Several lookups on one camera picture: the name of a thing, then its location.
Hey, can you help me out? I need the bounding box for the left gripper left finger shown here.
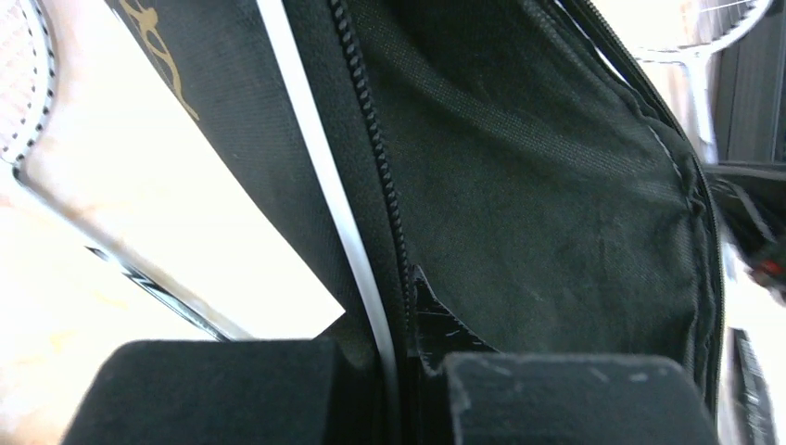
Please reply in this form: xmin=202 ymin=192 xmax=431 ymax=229
xmin=64 ymin=339 xmax=382 ymax=445

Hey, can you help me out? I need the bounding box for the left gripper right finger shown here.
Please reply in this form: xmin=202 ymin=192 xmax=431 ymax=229
xmin=407 ymin=263 xmax=721 ymax=445

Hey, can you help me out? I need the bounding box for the black racket bag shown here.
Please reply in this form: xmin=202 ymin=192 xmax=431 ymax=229
xmin=111 ymin=1 xmax=723 ymax=444

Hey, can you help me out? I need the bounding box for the left white badminton racket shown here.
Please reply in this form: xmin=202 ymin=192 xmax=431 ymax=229
xmin=1 ymin=1 xmax=252 ymax=341

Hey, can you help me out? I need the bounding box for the white badminton racket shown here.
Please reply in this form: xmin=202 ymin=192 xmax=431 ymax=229
xmin=633 ymin=0 xmax=772 ymax=164
xmin=1 ymin=1 xmax=252 ymax=341

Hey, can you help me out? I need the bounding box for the right white badminton racket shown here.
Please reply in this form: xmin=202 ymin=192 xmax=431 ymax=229
xmin=633 ymin=0 xmax=772 ymax=164

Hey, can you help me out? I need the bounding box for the black poker chip case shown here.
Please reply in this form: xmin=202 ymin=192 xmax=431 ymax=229
xmin=707 ymin=1 xmax=785 ymax=292

